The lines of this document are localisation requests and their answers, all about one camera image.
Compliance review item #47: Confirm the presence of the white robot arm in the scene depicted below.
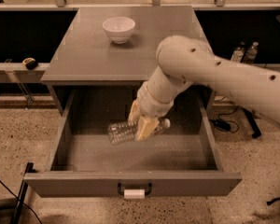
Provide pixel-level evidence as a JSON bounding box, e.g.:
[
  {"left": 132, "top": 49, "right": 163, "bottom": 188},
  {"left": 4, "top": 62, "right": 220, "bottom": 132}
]
[{"left": 129, "top": 35, "right": 280, "bottom": 141}]

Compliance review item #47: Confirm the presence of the grey cabinet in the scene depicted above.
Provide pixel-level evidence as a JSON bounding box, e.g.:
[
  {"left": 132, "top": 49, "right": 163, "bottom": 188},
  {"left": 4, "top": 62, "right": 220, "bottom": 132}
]
[{"left": 42, "top": 6, "right": 211, "bottom": 112}]

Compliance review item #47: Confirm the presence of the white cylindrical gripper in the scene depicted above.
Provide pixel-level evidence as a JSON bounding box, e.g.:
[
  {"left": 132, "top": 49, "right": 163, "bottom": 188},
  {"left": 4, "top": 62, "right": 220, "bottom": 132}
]
[{"left": 128, "top": 81, "right": 174, "bottom": 141}]

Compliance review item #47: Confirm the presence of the clear plastic water bottle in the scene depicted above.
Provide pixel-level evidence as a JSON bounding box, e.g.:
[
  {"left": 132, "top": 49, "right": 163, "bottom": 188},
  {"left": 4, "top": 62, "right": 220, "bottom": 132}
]
[{"left": 107, "top": 119, "right": 171, "bottom": 145}]

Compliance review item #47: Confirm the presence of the black power adapter with cable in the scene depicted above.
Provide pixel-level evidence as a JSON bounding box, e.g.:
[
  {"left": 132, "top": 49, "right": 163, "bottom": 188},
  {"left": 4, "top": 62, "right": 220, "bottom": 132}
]
[{"left": 209, "top": 107, "right": 239, "bottom": 133}]

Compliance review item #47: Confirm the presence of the background plastic bottle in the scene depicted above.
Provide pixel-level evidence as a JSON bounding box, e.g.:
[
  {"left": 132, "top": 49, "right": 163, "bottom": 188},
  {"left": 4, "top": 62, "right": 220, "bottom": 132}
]
[
  {"left": 231, "top": 42, "right": 245, "bottom": 63},
  {"left": 243, "top": 42, "right": 259, "bottom": 64}
]

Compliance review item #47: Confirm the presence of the white ceramic bowl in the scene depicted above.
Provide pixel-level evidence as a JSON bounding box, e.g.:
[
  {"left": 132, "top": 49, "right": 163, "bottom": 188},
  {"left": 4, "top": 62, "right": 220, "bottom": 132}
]
[{"left": 102, "top": 17, "right": 135, "bottom": 44}]

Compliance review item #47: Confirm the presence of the open grey top drawer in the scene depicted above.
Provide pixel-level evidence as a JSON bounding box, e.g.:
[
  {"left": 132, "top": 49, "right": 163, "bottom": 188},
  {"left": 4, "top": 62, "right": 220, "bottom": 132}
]
[{"left": 24, "top": 87, "right": 242, "bottom": 197}]

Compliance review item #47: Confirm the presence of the black stand leg left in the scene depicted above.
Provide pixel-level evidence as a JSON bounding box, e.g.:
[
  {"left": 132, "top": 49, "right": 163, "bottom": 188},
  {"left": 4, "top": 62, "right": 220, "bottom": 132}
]
[{"left": 9, "top": 162, "right": 34, "bottom": 224}]

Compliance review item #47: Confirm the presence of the black stand leg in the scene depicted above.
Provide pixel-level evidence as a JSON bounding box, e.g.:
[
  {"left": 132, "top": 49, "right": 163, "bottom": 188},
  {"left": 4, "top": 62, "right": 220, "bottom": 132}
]
[
  {"left": 244, "top": 109, "right": 261, "bottom": 139},
  {"left": 9, "top": 162, "right": 34, "bottom": 224}
]

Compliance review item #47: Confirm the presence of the left background plastic bottle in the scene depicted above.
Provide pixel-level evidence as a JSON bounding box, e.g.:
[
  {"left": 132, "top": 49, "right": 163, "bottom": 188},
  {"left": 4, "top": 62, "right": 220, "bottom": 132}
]
[{"left": 231, "top": 42, "right": 245, "bottom": 63}]

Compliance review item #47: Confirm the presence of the black drawer handle white grip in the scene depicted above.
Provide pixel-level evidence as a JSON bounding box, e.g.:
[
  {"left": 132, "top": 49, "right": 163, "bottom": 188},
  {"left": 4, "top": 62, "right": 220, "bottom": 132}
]
[{"left": 118, "top": 183, "right": 152, "bottom": 200}]

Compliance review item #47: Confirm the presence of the yellow black tape measure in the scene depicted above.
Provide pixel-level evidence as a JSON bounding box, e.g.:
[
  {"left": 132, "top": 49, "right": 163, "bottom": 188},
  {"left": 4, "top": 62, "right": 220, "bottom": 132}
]
[{"left": 22, "top": 58, "right": 38, "bottom": 70}]

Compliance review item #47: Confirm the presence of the right background plastic bottle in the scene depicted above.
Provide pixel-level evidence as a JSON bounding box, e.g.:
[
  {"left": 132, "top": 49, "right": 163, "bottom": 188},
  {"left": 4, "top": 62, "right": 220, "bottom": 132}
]
[{"left": 243, "top": 42, "right": 259, "bottom": 64}]

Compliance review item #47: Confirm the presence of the black cable on floor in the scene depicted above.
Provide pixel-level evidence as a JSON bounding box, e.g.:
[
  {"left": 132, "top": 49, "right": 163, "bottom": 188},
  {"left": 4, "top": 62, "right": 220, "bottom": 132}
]
[{"left": 0, "top": 171, "right": 44, "bottom": 224}]

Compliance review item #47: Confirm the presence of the black object floor right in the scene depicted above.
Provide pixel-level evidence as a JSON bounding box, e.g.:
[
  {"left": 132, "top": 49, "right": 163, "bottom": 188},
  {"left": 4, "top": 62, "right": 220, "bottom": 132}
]
[{"left": 266, "top": 197, "right": 280, "bottom": 206}]

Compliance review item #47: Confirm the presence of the black stand leg right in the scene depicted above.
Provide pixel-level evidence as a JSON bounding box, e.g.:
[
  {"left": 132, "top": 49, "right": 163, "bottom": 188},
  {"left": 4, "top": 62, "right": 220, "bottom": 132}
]
[{"left": 244, "top": 109, "right": 261, "bottom": 139}]

